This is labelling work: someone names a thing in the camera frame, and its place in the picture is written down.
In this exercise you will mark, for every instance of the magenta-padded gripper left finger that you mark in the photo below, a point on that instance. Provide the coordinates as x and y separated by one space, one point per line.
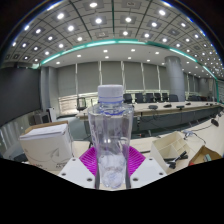
76 170

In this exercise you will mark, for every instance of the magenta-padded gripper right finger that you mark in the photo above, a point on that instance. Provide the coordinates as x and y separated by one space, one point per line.
148 168

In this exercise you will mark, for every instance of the clear plastic water bottle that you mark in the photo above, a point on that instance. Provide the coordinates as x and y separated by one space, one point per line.
111 133

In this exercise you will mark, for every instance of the cream desk organizer box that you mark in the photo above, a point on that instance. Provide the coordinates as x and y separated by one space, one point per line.
166 146

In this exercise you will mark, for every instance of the white paper carton box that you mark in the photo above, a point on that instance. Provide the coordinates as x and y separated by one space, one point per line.
46 146

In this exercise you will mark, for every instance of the long curved conference desk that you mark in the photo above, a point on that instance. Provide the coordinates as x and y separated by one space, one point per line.
166 115

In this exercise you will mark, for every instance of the grey old monitor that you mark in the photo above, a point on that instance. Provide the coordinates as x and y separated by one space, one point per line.
41 118

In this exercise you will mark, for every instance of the row of black office chairs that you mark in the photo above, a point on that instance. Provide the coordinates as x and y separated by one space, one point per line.
150 97

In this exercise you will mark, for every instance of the group of ceiling lights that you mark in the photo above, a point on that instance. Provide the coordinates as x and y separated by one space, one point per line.
98 20

